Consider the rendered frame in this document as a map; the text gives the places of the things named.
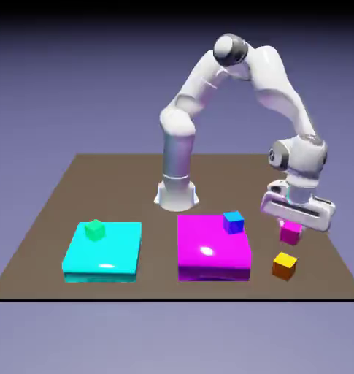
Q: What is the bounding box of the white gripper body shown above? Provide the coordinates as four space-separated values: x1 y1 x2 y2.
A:
260 188 336 233

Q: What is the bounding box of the small magenta cube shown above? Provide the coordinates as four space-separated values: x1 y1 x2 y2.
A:
279 220 304 246

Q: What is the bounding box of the small orange cube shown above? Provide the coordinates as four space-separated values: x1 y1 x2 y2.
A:
272 251 299 282

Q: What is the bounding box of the small blue cube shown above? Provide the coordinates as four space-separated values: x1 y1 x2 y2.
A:
223 210 245 235

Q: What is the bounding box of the small green cube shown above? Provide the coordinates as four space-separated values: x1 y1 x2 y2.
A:
84 218 106 243

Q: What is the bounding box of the large magenta box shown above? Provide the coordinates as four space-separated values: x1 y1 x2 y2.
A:
177 213 251 283

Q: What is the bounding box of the large cyan box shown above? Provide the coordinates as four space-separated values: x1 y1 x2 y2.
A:
61 221 142 284

